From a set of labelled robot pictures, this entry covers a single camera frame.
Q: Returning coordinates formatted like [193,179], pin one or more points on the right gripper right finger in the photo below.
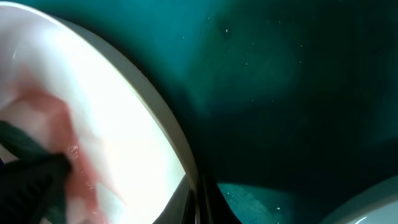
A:
[213,207]

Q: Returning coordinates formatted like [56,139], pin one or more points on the light blue plate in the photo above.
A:
[376,205]

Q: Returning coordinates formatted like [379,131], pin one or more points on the green and pink sponge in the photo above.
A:
[34,184]

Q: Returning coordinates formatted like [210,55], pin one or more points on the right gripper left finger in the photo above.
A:
[181,207]

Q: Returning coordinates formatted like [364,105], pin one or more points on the white plate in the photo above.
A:
[75,94]

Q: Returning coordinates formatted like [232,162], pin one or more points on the teal plastic tray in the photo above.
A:
[297,98]

